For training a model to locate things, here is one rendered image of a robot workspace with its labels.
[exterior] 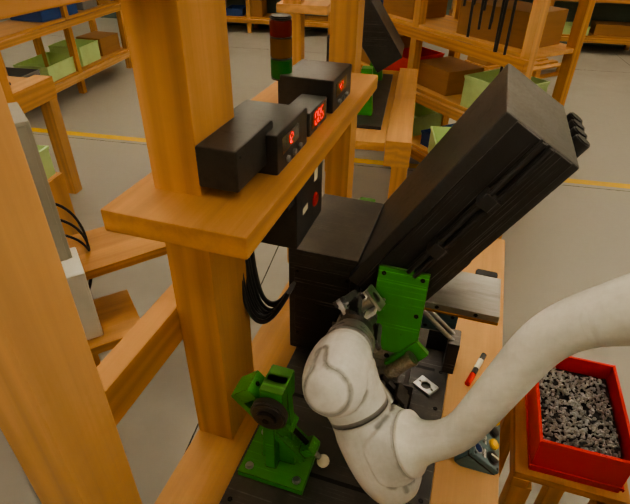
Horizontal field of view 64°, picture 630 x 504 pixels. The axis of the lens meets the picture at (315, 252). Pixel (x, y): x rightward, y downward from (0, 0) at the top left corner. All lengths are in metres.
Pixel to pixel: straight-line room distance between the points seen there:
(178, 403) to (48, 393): 1.90
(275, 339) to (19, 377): 0.97
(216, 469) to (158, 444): 1.18
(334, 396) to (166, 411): 1.83
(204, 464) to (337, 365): 0.60
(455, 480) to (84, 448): 0.80
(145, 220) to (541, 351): 0.58
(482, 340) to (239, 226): 0.98
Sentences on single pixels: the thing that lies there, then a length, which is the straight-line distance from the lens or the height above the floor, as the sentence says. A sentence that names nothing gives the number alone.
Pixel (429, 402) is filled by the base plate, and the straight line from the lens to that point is 1.36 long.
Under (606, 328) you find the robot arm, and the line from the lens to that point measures 0.65.
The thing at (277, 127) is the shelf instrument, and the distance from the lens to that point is 0.90.
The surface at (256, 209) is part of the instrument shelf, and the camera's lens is 0.79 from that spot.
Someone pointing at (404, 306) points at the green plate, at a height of 1.19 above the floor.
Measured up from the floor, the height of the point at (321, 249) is 1.24.
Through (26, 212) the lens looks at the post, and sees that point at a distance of 0.56.
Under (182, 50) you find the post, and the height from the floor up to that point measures 1.77.
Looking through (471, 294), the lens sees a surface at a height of 1.13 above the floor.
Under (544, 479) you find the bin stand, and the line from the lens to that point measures 1.44.
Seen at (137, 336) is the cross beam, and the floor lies 1.27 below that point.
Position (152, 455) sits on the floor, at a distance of 2.40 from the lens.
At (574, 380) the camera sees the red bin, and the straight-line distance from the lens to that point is 1.58.
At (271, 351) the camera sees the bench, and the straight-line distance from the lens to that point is 1.47.
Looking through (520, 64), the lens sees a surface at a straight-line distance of 3.55.
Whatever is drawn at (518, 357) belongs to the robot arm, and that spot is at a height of 1.47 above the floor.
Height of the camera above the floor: 1.94
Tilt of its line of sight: 35 degrees down
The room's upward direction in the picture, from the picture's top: 1 degrees clockwise
